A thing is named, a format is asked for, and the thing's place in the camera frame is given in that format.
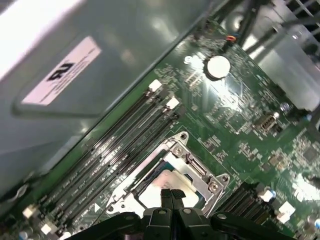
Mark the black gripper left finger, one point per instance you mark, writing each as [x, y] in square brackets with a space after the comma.
[160, 225]

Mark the silver CPU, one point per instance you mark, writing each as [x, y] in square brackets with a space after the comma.
[152, 190]

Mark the silver coin battery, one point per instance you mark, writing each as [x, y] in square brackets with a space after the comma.
[218, 67]

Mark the translucent plastic cover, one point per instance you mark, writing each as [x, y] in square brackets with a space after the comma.
[295, 75]

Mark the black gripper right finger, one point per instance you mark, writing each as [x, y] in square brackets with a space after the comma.
[190, 225]

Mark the square black chip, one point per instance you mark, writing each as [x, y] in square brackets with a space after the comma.
[310, 153]

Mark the black RAM slot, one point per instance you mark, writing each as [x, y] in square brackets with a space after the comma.
[260, 216]
[162, 130]
[137, 103]
[146, 112]
[237, 200]
[155, 120]
[247, 208]

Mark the silver capacitor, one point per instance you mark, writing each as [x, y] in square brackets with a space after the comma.
[276, 115]

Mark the metal USB port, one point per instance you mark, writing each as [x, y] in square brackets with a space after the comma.
[266, 122]

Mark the white label sticker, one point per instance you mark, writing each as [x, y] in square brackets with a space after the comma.
[62, 75]

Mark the CPU socket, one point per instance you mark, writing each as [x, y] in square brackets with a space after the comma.
[116, 201]

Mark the metal socket cover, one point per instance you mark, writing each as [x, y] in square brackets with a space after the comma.
[178, 166]

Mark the green motherboard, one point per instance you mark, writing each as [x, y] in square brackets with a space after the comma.
[225, 105]

